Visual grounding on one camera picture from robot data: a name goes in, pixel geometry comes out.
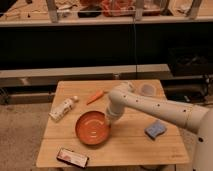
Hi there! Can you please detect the orange ceramic bowl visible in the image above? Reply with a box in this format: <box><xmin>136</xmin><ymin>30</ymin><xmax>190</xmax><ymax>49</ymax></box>
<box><xmin>75</xmin><ymin>111</ymin><xmax>110</xmax><ymax>145</ymax></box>

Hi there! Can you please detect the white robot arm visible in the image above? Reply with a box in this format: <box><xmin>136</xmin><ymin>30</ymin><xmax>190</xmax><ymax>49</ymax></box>
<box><xmin>106</xmin><ymin>82</ymin><xmax>213</xmax><ymax>171</ymax></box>

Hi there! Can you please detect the orange carrot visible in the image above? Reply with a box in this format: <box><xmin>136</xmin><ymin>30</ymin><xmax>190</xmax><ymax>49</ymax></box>
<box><xmin>86</xmin><ymin>90</ymin><xmax>106</xmax><ymax>105</ymax></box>

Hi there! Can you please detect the wooden table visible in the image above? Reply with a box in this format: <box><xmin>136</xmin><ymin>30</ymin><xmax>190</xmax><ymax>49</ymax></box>
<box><xmin>36</xmin><ymin>80</ymin><xmax>189</xmax><ymax>168</ymax></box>

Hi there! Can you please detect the white plastic bottle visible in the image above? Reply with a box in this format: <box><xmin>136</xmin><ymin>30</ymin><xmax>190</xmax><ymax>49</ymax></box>
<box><xmin>49</xmin><ymin>96</ymin><xmax>79</xmax><ymax>122</ymax></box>

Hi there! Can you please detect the blue sponge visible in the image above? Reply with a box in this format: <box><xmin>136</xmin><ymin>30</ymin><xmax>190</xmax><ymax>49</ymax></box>
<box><xmin>144</xmin><ymin>120</ymin><xmax>167</xmax><ymax>140</ymax></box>

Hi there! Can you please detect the translucent plastic cup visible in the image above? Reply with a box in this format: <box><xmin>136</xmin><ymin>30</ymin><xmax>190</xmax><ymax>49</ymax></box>
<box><xmin>139</xmin><ymin>84</ymin><xmax>156</xmax><ymax>97</ymax></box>

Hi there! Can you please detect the black and pink box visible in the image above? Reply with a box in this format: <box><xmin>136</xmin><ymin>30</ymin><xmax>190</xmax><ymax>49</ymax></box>
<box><xmin>56</xmin><ymin>148</ymin><xmax>89</xmax><ymax>168</ymax></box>

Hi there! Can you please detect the metal shelf rail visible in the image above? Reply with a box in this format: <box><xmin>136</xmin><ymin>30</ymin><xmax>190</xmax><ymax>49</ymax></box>
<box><xmin>0</xmin><ymin>64</ymin><xmax>169</xmax><ymax>87</ymax></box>

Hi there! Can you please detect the vertical black cable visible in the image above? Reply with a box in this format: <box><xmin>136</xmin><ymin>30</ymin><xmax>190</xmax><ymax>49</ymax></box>
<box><xmin>132</xmin><ymin>16</ymin><xmax>139</xmax><ymax>80</ymax></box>

